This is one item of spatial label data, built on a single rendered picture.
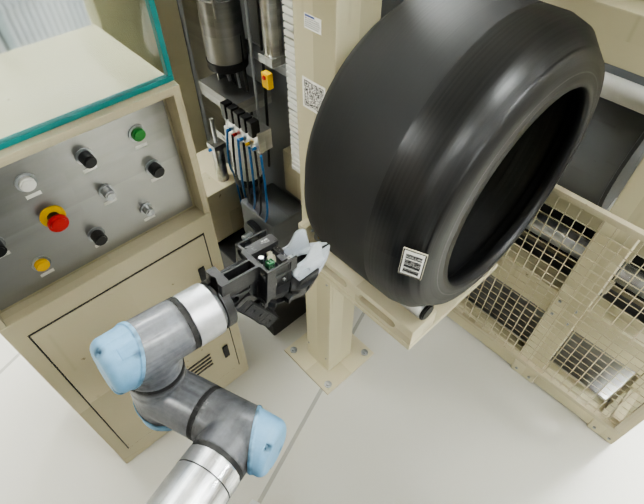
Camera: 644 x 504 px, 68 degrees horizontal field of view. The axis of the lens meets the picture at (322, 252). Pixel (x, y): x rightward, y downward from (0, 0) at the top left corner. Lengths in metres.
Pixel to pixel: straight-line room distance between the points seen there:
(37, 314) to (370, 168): 0.84
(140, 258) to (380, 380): 1.12
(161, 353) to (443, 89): 0.51
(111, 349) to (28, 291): 0.69
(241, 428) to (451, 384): 1.50
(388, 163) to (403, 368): 1.41
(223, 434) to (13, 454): 1.62
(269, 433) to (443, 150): 0.44
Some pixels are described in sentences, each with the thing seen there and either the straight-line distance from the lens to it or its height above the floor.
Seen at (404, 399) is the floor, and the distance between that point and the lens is 1.98.
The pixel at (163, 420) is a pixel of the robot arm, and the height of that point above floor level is 1.19.
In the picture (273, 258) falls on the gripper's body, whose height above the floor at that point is 1.29.
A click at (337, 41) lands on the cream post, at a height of 1.36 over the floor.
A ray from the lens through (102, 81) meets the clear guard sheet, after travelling 1.05.
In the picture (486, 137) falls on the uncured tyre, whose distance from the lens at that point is 0.72.
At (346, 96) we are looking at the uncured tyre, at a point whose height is 1.38.
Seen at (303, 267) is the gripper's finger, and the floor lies 1.25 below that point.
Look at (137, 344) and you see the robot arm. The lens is 0.59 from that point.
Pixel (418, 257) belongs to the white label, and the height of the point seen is 1.22.
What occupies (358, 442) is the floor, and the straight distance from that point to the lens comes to 1.90.
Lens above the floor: 1.79
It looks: 49 degrees down
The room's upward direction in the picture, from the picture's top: straight up
